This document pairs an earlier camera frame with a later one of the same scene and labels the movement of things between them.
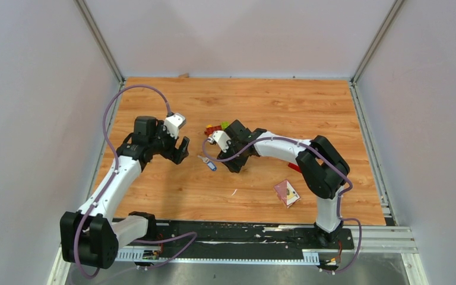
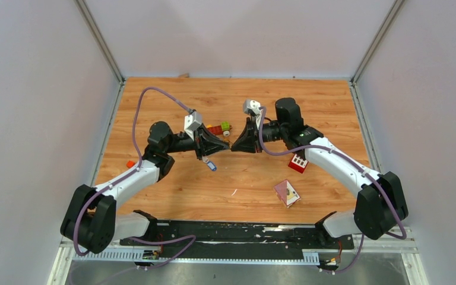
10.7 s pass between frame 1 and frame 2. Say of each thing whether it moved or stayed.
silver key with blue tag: stayed
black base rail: stayed
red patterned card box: stayed
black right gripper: moved
